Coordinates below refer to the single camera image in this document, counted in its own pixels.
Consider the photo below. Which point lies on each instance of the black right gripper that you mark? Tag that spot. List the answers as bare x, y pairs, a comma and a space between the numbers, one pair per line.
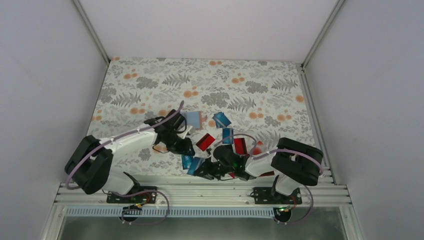
207, 173

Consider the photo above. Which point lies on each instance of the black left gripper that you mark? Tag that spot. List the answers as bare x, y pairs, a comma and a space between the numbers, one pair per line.
183, 149

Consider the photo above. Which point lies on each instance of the tan leather card holder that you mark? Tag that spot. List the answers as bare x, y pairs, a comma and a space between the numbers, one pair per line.
193, 120

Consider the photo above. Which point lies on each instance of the blue striped card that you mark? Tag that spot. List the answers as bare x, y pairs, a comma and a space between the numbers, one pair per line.
195, 164

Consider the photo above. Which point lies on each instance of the blue card pile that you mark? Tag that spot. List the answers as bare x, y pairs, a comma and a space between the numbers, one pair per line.
186, 161
221, 121

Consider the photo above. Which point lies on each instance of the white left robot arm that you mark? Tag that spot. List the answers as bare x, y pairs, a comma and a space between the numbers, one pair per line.
90, 166

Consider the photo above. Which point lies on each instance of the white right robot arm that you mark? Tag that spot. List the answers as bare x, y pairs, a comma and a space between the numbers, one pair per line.
294, 164

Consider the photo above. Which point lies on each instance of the red card centre upright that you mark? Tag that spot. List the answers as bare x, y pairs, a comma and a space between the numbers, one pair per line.
240, 146

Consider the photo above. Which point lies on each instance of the red card near wallet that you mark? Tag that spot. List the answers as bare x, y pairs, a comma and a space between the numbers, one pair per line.
205, 142

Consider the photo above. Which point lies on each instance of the blue card middle upright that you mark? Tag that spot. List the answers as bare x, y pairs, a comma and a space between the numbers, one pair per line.
227, 136

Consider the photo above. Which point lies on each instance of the floral patterned table mat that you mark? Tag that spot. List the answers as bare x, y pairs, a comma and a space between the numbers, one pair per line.
263, 100

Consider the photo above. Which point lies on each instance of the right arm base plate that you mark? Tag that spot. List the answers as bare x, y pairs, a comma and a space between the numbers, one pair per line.
266, 196

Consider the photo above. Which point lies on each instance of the aluminium rail frame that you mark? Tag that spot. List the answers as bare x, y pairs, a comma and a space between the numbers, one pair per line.
190, 191

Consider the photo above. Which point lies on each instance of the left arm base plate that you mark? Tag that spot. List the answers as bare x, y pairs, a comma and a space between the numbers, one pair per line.
145, 198

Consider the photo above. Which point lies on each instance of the perforated grey cable tray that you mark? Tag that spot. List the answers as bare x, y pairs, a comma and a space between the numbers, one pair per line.
173, 212

